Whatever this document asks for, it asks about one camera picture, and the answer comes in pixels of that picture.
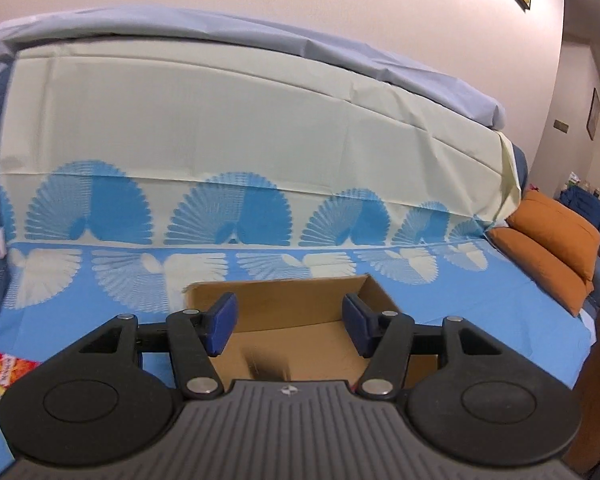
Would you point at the red orange snack packet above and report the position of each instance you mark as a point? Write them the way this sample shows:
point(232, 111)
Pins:
point(4, 362)

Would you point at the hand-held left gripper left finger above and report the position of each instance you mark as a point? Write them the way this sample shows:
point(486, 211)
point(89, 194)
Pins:
point(222, 322)

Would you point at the blue cream printed cloth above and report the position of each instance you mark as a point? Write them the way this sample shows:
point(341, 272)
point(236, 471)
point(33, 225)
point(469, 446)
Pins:
point(229, 110)

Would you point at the orange cushion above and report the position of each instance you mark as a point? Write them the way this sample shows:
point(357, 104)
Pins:
point(555, 225)
point(535, 265)

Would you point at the brown cardboard box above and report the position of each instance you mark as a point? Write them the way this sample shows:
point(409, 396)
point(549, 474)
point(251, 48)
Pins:
point(290, 310)

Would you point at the wall switch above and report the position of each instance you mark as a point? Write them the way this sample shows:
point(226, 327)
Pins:
point(561, 125)

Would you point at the light blue sheet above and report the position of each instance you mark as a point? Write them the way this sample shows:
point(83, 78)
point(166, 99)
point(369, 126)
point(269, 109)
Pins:
point(280, 40)

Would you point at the blue chair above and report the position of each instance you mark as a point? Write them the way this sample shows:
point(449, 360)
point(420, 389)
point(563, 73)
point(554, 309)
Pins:
point(587, 210)

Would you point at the small framed picture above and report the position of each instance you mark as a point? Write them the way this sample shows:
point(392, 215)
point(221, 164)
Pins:
point(593, 112)

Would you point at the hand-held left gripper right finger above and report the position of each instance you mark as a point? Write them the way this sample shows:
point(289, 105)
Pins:
point(355, 325)

